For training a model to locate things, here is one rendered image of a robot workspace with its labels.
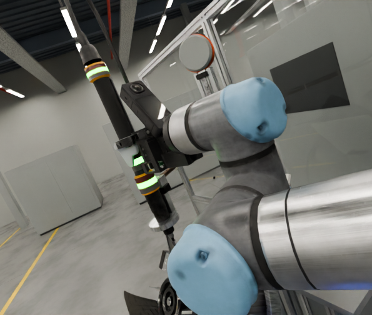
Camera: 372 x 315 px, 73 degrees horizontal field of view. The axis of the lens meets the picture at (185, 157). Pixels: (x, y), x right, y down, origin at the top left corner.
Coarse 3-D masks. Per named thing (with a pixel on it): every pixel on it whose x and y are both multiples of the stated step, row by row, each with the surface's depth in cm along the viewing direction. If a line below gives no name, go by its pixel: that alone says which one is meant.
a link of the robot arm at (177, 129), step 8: (176, 112) 36; (184, 112) 34; (176, 120) 35; (184, 120) 40; (176, 128) 35; (184, 128) 34; (176, 136) 36; (184, 136) 34; (176, 144) 37; (184, 144) 35; (192, 144) 35; (184, 152) 38; (192, 152) 37; (200, 152) 37
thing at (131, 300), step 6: (126, 294) 91; (132, 294) 87; (126, 300) 92; (132, 300) 88; (138, 300) 84; (144, 300) 81; (150, 300) 79; (132, 306) 88; (138, 306) 85; (144, 306) 82; (150, 306) 80; (156, 306) 77; (132, 312) 90; (138, 312) 86; (144, 312) 83; (150, 312) 81; (156, 312) 79
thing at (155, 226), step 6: (162, 174) 59; (162, 180) 58; (162, 186) 57; (168, 186) 58; (162, 192) 57; (168, 198) 58; (168, 204) 57; (168, 210) 58; (174, 216) 55; (150, 222) 57; (156, 222) 56; (162, 222) 55; (168, 222) 54; (174, 222) 54; (156, 228) 54; (162, 228) 53
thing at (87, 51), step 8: (80, 32) 49; (80, 40) 49; (80, 48) 49; (88, 48) 48; (88, 56) 48; (96, 56) 49; (88, 64) 52; (160, 192) 56; (152, 200) 54; (160, 200) 55; (152, 208) 55; (160, 208) 55; (160, 216) 55; (168, 216) 56; (168, 232) 56
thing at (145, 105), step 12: (132, 84) 44; (144, 84) 45; (120, 96) 44; (132, 96) 42; (144, 96) 43; (132, 108) 43; (144, 108) 41; (156, 108) 42; (144, 120) 42; (156, 120) 41; (156, 132) 41
